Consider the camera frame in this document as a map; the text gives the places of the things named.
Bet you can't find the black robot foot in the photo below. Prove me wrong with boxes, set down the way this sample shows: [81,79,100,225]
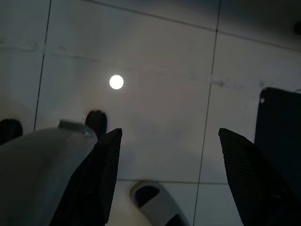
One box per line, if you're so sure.
[0,119,24,145]
[84,109,109,140]

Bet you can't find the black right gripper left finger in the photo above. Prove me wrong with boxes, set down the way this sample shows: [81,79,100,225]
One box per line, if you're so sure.
[50,128,123,226]

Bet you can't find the grey robot right leg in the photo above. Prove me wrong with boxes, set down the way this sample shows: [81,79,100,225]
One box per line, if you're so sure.
[0,119,98,226]

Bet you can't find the dark rounded flat panel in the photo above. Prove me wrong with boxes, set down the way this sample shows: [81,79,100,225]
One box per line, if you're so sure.
[254,87,301,201]

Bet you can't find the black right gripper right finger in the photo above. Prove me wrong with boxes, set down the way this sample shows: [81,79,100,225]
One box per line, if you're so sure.
[218,128,301,226]

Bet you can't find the white grey slipper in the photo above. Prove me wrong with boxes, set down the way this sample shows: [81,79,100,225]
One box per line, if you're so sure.
[129,180,191,226]

